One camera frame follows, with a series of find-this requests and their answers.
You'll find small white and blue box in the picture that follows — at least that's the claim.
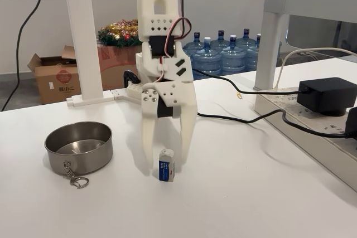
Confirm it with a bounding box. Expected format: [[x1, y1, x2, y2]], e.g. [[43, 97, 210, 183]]
[[158, 148, 177, 182]]

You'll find round metal bowl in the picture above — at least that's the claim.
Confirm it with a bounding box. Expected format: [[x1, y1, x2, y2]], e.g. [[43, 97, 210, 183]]
[[44, 121, 114, 176]]

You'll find red cardboard box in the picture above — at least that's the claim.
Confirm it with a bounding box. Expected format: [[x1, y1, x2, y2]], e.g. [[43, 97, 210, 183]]
[[97, 45, 143, 90]]

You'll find brown cardboard box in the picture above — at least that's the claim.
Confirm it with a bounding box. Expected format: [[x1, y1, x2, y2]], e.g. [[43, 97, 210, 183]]
[[27, 45, 82, 105]]

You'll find blue water jug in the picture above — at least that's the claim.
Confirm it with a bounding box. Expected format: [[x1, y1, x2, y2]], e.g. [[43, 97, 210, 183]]
[[220, 34, 248, 76], [182, 31, 202, 55], [235, 28, 259, 52], [191, 36, 223, 80], [245, 33, 262, 72], [210, 29, 231, 52]]

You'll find black table clamp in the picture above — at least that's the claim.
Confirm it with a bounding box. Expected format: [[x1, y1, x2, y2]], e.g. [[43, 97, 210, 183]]
[[123, 69, 141, 85]]

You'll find christmas wreath with ornaments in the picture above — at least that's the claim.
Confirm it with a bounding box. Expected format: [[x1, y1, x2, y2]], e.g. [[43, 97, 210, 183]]
[[97, 18, 143, 49]]

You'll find white power strip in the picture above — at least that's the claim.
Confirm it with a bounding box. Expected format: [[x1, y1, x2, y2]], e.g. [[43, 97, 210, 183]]
[[254, 89, 357, 192]]

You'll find white desk shelf riser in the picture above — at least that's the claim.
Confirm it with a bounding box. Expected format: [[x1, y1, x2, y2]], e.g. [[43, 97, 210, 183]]
[[253, 0, 357, 91]]

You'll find black power adapter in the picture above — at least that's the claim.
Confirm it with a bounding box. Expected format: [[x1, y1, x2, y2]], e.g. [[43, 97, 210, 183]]
[[296, 77, 355, 117]]

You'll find black adapter cable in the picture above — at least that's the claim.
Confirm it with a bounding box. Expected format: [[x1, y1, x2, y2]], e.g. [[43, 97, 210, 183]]
[[192, 67, 309, 95]]

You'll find metal keychain clasp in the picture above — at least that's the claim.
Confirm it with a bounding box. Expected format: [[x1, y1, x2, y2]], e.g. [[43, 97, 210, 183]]
[[62, 160, 90, 190]]

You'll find red white servo cable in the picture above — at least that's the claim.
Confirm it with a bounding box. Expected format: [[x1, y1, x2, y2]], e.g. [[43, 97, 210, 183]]
[[159, 0, 192, 83]]

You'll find black power cable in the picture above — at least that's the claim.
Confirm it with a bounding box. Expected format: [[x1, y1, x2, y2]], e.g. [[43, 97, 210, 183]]
[[196, 109, 357, 139]]

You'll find white charging cable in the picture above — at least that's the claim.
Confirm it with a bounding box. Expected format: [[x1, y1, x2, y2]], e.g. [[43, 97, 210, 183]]
[[274, 47, 357, 90]]

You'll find white camera stand post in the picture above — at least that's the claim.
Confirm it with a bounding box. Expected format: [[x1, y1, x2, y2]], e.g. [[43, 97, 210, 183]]
[[61, 0, 140, 108]]

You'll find black hanging cable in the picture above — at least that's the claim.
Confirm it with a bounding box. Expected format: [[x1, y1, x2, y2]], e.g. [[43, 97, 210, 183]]
[[0, 0, 43, 112]]

